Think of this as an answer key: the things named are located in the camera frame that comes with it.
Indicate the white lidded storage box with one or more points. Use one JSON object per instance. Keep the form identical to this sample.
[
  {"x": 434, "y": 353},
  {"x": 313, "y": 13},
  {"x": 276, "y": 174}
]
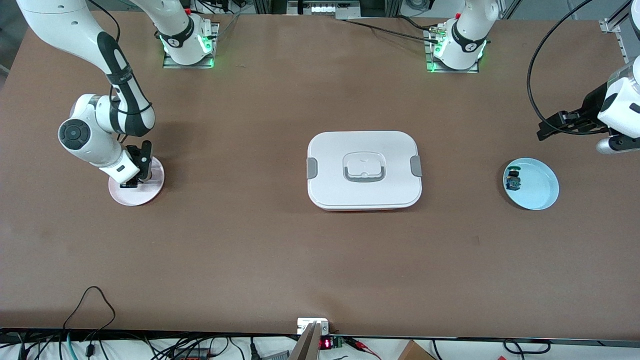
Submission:
[{"x": 364, "y": 187}]

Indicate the light blue round plate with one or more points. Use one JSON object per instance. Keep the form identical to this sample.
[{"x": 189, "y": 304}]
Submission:
[{"x": 537, "y": 187}]

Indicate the grey slanted bar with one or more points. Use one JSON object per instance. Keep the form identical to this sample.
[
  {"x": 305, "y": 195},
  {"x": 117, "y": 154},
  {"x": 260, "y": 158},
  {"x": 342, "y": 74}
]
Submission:
[{"x": 306, "y": 347}]

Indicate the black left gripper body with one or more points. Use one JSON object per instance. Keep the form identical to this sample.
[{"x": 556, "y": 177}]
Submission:
[{"x": 593, "y": 106}]

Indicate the perforated aluminium frame profile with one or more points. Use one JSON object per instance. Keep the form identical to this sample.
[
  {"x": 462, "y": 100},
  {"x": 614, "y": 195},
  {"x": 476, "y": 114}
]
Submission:
[{"x": 627, "y": 55}]

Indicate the white mounting block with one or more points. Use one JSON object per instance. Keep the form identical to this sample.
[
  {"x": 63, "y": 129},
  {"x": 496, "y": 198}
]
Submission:
[{"x": 307, "y": 324}]

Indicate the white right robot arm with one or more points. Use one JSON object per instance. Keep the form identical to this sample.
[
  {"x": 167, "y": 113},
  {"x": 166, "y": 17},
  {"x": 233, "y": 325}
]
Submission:
[{"x": 90, "y": 145}]

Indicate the brown cardboard box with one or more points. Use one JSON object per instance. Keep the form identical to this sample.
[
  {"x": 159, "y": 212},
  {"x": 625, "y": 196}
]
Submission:
[{"x": 415, "y": 352}]

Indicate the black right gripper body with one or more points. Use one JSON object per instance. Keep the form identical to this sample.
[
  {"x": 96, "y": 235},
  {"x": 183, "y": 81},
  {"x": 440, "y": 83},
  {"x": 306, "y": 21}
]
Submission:
[{"x": 145, "y": 161}]

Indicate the grey power adapter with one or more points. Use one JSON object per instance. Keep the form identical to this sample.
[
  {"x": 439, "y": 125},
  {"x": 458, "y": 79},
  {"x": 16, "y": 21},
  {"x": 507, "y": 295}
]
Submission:
[{"x": 275, "y": 356}]

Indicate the pale pink round plate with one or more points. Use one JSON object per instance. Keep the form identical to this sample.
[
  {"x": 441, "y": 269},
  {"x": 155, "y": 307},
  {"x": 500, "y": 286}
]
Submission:
[{"x": 145, "y": 192}]

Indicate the red black clip leads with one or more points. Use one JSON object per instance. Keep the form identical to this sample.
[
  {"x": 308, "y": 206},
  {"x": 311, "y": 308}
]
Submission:
[{"x": 362, "y": 346}]

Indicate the red digit display module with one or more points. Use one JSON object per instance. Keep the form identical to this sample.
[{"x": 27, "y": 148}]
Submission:
[{"x": 326, "y": 343}]

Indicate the green push button switch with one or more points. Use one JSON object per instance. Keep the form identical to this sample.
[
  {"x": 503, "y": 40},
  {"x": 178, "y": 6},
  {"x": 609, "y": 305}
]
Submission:
[{"x": 513, "y": 180}]

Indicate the black table edge strip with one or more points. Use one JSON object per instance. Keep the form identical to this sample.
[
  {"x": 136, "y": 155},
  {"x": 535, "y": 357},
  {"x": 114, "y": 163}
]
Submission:
[{"x": 150, "y": 333}]

